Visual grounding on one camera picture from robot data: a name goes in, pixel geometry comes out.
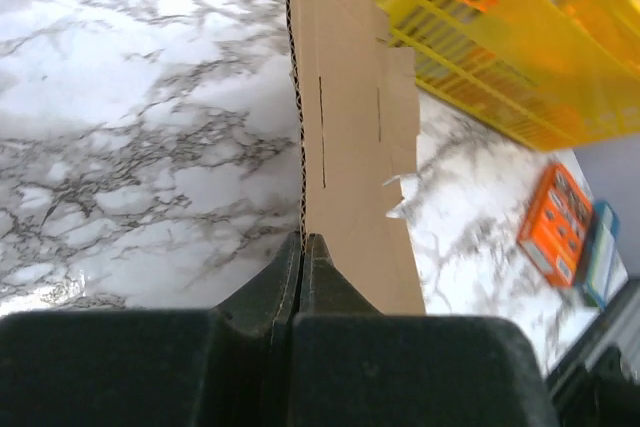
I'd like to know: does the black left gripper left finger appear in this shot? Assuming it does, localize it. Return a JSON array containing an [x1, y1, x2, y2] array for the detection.
[[1, 236, 301, 426]]

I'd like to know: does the orange small box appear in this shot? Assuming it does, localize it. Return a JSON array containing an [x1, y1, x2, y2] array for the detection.
[[517, 162, 592, 289]]

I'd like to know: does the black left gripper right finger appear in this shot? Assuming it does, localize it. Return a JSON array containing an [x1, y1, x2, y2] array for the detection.
[[292, 235, 558, 426]]

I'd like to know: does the brown cardboard box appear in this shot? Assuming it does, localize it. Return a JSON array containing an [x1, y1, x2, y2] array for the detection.
[[286, 0, 425, 315]]

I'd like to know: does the blue white small box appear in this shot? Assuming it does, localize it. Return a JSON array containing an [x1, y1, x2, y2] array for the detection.
[[574, 200, 620, 310]]

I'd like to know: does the yellow plastic basket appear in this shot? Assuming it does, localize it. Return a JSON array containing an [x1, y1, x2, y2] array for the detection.
[[375, 0, 639, 151]]

